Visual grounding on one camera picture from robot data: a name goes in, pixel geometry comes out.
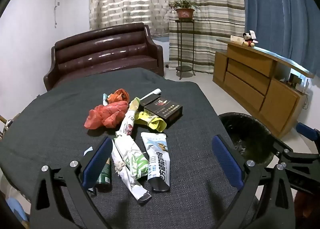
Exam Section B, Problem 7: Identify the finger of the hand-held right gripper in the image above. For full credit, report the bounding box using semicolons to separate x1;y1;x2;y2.
296;122;320;142
272;140;320;170

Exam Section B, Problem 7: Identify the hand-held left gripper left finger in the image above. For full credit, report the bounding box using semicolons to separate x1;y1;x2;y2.
29;136;113;229

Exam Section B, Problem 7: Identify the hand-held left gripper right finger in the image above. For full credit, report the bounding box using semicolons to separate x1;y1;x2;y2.
211;134;297;229

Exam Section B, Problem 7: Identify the green can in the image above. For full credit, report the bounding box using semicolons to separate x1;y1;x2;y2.
97;156;112;185

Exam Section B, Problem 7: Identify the white green leaf-print wrapper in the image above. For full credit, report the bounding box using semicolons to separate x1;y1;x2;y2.
114;136;149;181

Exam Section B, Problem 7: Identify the black trash bin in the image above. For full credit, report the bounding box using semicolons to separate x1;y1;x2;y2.
219;113;276;167

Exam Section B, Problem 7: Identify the white wrapper with black tip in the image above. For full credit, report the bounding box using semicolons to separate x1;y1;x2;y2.
111;144;153;203

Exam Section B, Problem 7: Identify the red plastic bag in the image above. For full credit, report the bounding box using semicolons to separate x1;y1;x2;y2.
84;101;130;129

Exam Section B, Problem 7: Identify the long white green wrapper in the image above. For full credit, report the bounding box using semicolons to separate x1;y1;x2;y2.
115;97;142;137

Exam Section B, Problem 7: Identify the blue white pouch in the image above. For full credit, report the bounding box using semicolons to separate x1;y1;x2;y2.
140;131;171;193

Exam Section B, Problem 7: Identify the yellow wrapper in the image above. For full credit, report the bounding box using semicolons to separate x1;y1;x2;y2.
135;111;167;132

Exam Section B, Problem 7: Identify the orange wrapper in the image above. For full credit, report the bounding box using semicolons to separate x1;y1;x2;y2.
107;88;131;103

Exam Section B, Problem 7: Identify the black box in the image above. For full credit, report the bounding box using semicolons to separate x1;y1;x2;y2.
139;95;183;123

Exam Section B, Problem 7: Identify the long white stick packet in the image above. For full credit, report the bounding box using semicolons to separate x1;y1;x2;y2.
139;88;162;101

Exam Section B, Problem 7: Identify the small brown box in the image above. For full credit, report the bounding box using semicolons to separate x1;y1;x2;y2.
289;73;302;85

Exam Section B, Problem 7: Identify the dark grey tablecloth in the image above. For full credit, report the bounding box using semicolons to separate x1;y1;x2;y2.
0;67;252;229

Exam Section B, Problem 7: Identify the wooden cabinet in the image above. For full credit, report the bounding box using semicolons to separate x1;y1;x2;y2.
212;38;315;139

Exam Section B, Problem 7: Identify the light blue plastic object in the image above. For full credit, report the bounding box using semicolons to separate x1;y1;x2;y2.
6;198;28;222

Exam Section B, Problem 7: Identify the black metal plant stand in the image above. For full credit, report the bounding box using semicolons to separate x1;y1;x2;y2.
174;18;196;78

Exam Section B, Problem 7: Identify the brown leather sofa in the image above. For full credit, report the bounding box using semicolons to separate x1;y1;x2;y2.
43;23;165;92

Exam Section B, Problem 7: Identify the plush mouse toy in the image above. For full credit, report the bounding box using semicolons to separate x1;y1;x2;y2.
242;30;258;47

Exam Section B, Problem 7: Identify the blue curtain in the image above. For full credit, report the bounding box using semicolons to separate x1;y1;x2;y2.
240;0;320;75

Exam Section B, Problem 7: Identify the potted plant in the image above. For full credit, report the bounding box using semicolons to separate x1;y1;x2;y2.
169;0;201;19

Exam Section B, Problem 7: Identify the striped curtain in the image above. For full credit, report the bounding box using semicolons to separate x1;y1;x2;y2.
166;0;247;74

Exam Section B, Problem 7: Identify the white wall cable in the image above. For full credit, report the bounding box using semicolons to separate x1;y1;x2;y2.
53;0;62;28

